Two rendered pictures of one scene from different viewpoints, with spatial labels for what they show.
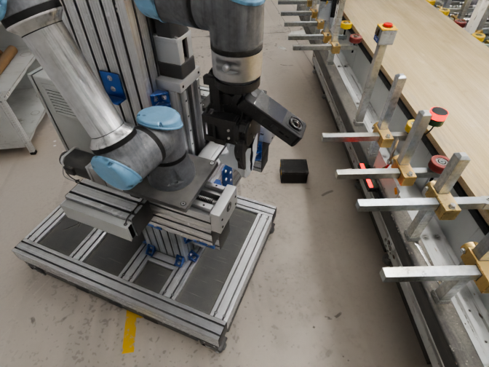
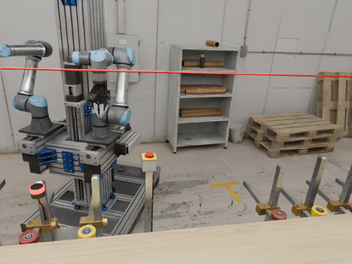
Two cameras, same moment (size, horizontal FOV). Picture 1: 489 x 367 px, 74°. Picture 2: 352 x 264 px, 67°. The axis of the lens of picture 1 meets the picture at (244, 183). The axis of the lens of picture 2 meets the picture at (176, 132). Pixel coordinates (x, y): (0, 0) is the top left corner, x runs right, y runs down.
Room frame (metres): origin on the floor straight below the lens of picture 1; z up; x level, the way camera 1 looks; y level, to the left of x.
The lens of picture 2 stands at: (1.40, -1.79, 1.83)
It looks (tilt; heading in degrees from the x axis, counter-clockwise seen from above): 22 degrees down; 79
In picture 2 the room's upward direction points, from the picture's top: 3 degrees clockwise
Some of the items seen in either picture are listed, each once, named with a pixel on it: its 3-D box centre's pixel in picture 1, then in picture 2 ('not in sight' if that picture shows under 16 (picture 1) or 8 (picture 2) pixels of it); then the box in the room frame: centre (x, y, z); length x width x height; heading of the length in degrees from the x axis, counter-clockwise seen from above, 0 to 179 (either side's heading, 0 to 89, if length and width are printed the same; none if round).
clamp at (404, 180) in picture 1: (403, 170); (42, 226); (0.96, -0.65, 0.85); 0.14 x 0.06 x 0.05; 2
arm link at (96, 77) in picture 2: not in sight; (98, 76); (1.24, -0.30, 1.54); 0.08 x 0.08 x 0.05
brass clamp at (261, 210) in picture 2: (334, 46); (267, 208); (2.21, -0.61, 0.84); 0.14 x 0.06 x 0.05; 2
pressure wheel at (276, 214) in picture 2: (354, 44); (277, 221); (2.20, -0.74, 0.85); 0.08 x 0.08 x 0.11
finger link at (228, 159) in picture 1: (233, 162); not in sight; (0.45, 0.02, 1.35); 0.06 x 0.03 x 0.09; 68
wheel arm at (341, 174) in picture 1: (389, 173); (41, 218); (0.94, -0.59, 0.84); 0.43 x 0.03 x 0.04; 92
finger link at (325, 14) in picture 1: (327, 15); (98, 109); (1.23, -0.29, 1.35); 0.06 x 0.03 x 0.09; 68
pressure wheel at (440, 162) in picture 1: (436, 170); (30, 244); (0.95, -0.78, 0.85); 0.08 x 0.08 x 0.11
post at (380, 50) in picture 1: (369, 87); (148, 205); (1.50, -0.63, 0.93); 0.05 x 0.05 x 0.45; 2
